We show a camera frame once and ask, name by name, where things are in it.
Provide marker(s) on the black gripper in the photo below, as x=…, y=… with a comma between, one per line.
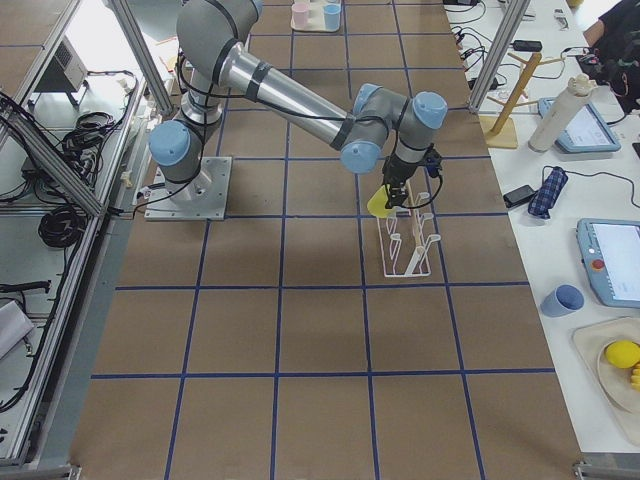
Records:
x=396, y=173

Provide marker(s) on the yellow plastic cup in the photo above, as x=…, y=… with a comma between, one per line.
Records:
x=375, y=205

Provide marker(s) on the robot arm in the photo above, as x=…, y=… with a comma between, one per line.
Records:
x=384, y=128

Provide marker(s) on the blue cup on desk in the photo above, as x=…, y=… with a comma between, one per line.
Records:
x=563, y=300

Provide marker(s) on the blue plastic cup near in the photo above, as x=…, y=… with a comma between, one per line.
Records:
x=332, y=16

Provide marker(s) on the pink plastic cup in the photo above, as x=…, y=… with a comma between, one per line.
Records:
x=300, y=12

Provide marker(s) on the wooden mug tree stand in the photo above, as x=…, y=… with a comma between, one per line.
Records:
x=500, y=131

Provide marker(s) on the folded plaid umbrella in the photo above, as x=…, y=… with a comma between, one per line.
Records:
x=545, y=198

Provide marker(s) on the cream serving tray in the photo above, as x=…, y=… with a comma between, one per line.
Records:
x=316, y=27

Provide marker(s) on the black power adapter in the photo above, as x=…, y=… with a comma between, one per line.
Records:
x=526, y=45

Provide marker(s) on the blue teach pendant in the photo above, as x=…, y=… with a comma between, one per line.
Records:
x=610, y=255
x=587, y=132

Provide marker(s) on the white cardboard tube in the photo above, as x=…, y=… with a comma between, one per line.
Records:
x=564, y=108

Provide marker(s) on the yellow lemon toy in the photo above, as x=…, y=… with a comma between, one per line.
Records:
x=622, y=354

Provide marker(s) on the beige tray on desk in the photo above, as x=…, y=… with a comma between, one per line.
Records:
x=615, y=383

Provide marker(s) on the white wire cup rack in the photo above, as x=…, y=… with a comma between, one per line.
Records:
x=404, y=240

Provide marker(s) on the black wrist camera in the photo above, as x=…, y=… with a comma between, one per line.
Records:
x=433, y=163

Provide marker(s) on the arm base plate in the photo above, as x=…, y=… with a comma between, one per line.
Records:
x=203, y=198

